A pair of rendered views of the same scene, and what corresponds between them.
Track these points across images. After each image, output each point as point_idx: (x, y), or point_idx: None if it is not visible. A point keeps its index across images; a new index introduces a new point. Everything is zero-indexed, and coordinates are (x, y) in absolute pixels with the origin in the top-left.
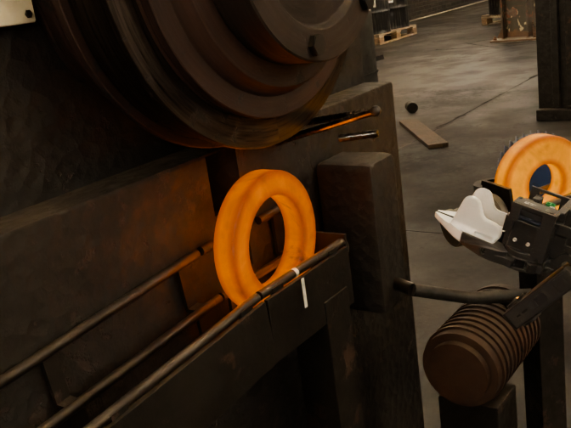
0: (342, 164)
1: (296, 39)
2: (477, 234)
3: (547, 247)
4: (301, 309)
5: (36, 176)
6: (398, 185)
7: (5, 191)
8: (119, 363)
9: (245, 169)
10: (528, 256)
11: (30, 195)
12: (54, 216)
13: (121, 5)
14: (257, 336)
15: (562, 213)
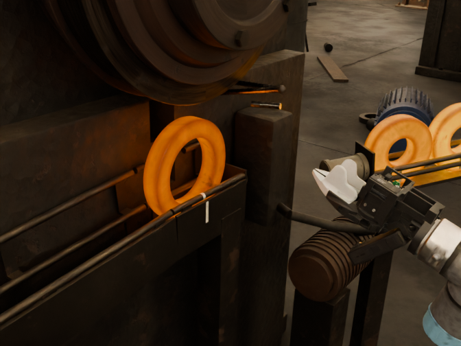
0: (254, 115)
1: (226, 33)
2: (339, 194)
3: (387, 215)
4: (202, 223)
5: (14, 102)
6: (296, 130)
7: None
8: (60, 247)
9: (179, 111)
10: (372, 218)
11: (7, 117)
12: (21, 139)
13: None
14: (164, 241)
15: (403, 193)
